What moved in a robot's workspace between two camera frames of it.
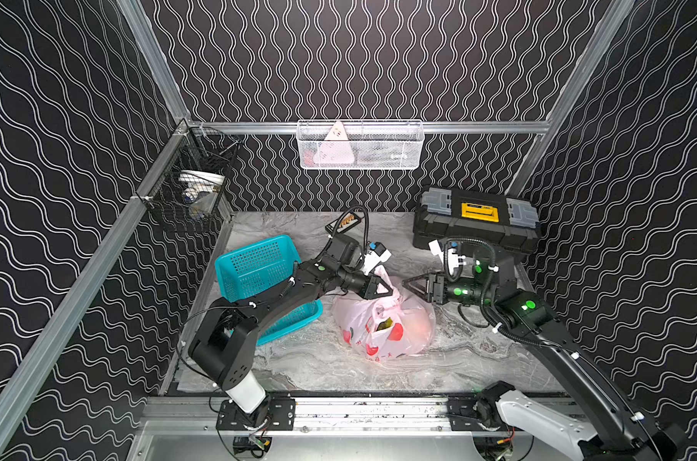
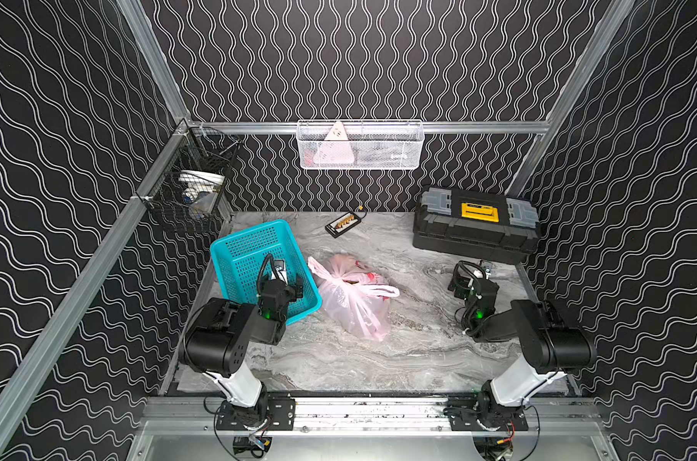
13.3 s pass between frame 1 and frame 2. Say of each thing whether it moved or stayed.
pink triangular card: stayed
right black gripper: moved
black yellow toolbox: stayed
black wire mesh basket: stayed
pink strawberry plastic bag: moved
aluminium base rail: stayed
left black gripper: moved
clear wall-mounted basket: stayed
